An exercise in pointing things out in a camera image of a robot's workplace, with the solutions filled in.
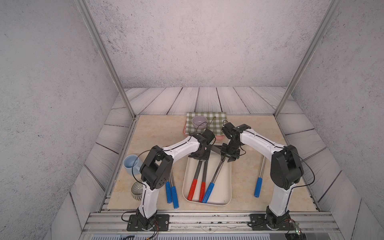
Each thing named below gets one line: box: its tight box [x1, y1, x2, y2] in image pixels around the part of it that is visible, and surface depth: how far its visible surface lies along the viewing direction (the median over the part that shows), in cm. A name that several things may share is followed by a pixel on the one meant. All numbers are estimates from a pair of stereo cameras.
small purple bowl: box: [192, 115, 208, 130], surface depth 113 cm
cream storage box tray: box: [182, 151, 232, 206], surface depth 86 cm
